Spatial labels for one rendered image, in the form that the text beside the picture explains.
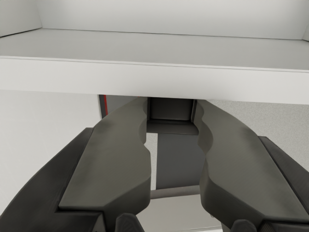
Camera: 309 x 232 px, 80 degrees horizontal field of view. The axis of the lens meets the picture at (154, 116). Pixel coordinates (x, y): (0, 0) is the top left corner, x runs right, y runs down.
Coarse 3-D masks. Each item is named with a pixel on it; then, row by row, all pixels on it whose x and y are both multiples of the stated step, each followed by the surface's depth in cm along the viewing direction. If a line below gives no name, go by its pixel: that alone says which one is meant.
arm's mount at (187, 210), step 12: (156, 204) 40; (168, 204) 39; (180, 204) 38; (192, 204) 38; (144, 216) 38; (156, 216) 37; (168, 216) 37; (180, 216) 36; (192, 216) 36; (204, 216) 35; (144, 228) 36; (156, 228) 35; (168, 228) 35; (180, 228) 34; (192, 228) 34; (204, 228) 34; (216, 228) 33
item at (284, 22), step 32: (0, 0) 12; (32, 0) 15; (64, 0) 15; (96, 0) 15; (128, 0) 15; (160, 0) 15; (192, 0) 15; (224, 0) 15; (256, 0) 15; (288, 0) 15; (0, 32) 12; (160, 32) 16; (192, 32) 16; (224, 32) 16; (256, 32) 16; (288, 32) 16
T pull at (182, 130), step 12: (156, 108) 12; (168, 108) 12; (180, 108) 12; (192, 108) 12; (156, 120) 12; (168, 120) 12; (180, 120) 12; (156, 132) 13; (168, 132) 13; (180, 132) 13; (192, 132) 12
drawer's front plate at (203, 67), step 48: (0, 48) 10; (48, 48) 10; (96, 48) 11; (144, 48) 11; (192, 48) 12; (240, 48) 12; (288, 48) 13; (144, 96) 10; (192, 96) 9; (240, 96) 9; (288, 96) 9
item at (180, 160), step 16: (160, 144) 66; (176, 144) 64; (192, 144) 62; (160, 160) 59; (176, 160) 58; (192, 160) 56; (160, 176) 54; (176, 176) 52; (192, 176) 51; (160, 192) 44; (176, 192) 43; (192, 192) 43
